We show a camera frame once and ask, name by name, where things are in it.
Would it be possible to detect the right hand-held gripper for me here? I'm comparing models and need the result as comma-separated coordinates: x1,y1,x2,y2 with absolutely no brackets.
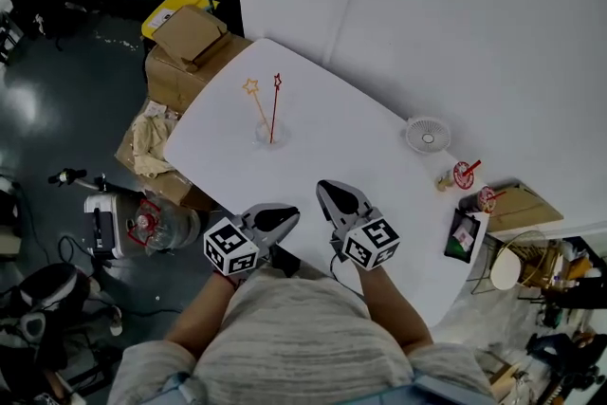
316,179,401,272

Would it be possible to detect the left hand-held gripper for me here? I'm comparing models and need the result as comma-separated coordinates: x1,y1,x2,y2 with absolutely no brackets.
203,203,302,277

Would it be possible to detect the clear glass cup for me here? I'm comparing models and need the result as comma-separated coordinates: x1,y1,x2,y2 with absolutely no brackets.
254,118,291,152

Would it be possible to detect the red star wand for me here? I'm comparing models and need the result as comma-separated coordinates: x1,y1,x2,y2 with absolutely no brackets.
268,72,284,144

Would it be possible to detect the orange star wand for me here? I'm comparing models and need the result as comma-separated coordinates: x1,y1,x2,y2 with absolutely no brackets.
242,78,274,138

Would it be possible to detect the person's left forearm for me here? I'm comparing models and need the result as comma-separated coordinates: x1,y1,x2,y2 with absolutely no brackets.
163,272,238,359

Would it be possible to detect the person's right forearm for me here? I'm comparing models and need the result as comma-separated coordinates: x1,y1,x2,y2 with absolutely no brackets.
354,263,435,352

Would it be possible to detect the pale drink cup red lid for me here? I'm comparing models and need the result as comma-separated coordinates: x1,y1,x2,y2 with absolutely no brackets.
434,159,483,193

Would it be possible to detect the dark drink cup red straw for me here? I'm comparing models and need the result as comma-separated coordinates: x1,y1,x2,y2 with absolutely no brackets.
458,185,507,214

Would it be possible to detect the person's dark shoe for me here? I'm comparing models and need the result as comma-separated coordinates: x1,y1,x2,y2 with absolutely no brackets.
272,245,301,279

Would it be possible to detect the red wrist band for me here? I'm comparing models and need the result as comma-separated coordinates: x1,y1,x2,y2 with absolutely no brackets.
212,270,238,289

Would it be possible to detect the white desk fan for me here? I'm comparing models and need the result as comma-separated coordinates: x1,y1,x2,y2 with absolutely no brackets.
405,116,451,156

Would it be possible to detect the black tray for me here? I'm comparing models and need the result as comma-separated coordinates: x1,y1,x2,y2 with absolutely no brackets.
444,208,484,265

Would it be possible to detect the white pink packet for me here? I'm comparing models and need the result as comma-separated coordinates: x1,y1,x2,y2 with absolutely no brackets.
452,222,477,248

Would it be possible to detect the person's grey striped shirt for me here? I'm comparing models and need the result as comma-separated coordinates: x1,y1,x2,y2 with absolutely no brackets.
106,260,499,405

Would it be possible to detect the beige cloth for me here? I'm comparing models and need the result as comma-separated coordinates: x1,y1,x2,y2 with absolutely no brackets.
131,111,179,179

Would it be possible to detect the silver scooter suitcase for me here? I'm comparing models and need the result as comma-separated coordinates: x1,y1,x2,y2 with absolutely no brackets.
46,167,143,261

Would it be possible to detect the large cardboard box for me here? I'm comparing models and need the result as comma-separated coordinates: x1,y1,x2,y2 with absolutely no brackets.
144,30,252,115

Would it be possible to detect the brown cardboard sheet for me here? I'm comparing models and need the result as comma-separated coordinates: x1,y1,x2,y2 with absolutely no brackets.
483,178,565,233

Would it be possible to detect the flat cardboard box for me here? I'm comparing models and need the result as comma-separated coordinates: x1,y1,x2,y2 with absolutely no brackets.
151,4,233,73

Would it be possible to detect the cluttered wooden shelf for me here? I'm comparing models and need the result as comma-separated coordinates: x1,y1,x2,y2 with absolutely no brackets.
521,236,607,300

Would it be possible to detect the light wooden cabinet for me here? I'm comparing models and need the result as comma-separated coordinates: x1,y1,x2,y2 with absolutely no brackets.
487,358,523,399

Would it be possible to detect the yellow bin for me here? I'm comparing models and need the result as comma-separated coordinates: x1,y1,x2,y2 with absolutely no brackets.
140,0,220,39

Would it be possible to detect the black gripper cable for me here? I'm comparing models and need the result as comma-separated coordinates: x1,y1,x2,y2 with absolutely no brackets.
329,250,345,284

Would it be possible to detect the clear water jug red handle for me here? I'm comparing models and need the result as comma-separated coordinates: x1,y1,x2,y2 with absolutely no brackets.
126,197,201,257

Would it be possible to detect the white wire frame chair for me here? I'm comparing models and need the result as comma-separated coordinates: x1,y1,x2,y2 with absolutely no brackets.
471,230,549,298

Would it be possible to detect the white cable conduit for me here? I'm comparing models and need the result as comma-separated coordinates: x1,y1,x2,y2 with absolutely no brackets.
322,0,359,67

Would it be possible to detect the light blue neck strap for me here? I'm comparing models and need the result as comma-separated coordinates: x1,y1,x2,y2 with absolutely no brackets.
160,367,494,405

